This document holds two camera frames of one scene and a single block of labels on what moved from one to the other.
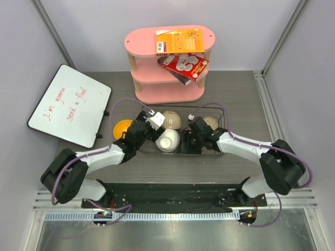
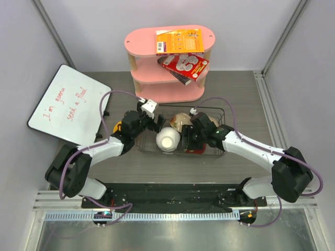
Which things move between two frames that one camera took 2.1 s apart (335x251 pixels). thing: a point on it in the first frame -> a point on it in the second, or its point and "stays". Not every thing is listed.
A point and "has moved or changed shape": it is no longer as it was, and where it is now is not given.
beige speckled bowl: (172, 120) has moved or changed shape
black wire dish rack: (188, 130) stays
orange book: (179, 42) stays
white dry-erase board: (71, 107) stays
